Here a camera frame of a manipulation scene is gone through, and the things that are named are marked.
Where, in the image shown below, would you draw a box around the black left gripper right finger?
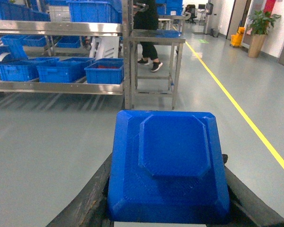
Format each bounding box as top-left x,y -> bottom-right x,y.
224,166 -> 284,227

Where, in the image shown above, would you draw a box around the potted green plant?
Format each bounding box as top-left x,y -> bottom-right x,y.
248,10 -> 282,58

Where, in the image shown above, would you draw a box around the stainless steel work table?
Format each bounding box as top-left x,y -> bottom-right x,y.
129,29 -> 186,110

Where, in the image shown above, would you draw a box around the blue bin with red parts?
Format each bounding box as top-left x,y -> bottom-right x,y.
0,57 -> 60,82

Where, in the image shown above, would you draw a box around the person in black clothes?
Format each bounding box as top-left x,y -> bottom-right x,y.
133,0 -> 163,72

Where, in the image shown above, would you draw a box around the blue block part with knob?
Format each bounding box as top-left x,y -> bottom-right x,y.
107,110 -> 231,225

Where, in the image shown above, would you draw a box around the blue bin centre right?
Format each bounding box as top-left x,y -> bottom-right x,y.
84,61 -> 124,85

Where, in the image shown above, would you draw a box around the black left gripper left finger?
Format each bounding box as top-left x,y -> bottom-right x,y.
48,154 -> 113,227

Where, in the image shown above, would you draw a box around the stainless steel shelf rack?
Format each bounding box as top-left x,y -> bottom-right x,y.
0,0 -> 135,110

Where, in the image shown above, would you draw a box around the blue bin centre left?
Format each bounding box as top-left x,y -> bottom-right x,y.
37,57 -> 95,83

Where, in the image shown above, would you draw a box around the yellow mop bucket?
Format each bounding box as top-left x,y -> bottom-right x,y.
231,27 -> 245,47

